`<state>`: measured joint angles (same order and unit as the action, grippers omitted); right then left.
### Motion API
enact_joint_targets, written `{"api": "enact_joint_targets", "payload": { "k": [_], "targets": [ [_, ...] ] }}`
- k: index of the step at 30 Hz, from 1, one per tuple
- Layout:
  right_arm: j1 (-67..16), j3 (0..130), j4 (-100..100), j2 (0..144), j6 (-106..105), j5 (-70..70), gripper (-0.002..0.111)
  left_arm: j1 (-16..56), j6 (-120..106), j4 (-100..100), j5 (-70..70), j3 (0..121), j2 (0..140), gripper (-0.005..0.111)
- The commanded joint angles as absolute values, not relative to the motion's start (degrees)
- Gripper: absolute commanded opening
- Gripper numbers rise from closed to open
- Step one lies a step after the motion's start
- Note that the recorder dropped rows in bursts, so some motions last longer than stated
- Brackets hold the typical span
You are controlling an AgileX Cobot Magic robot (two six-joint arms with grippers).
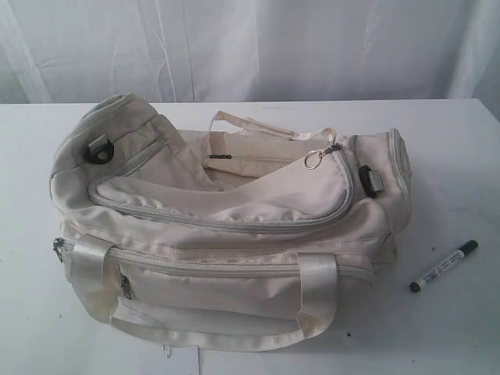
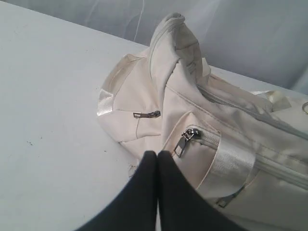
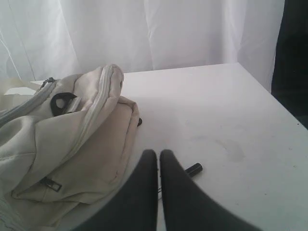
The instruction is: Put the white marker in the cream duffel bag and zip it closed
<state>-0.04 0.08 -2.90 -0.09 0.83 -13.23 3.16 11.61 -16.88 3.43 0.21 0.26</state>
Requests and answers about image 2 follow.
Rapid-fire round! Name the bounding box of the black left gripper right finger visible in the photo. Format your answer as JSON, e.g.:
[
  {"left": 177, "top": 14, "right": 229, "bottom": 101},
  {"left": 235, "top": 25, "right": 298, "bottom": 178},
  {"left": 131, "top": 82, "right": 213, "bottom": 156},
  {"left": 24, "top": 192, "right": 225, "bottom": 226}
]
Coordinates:
[{"left": 157, "top": 151, "right": 245, "bottom": 231}]

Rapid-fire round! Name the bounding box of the cream fabric duffel bag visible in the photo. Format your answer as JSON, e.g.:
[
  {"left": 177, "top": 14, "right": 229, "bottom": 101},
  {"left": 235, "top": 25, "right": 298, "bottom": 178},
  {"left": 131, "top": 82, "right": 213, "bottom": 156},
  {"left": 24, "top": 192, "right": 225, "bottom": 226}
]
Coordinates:
[{"left": 97, "top": 13, "right": 308, "bottom": 231}]

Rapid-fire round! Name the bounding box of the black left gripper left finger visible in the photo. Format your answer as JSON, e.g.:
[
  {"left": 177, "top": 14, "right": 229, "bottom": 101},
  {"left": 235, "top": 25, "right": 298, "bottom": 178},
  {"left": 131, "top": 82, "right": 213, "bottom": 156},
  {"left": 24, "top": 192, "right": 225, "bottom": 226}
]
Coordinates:
[{"left": 78, "top": 151, "right": 157, "bottom": 231}]

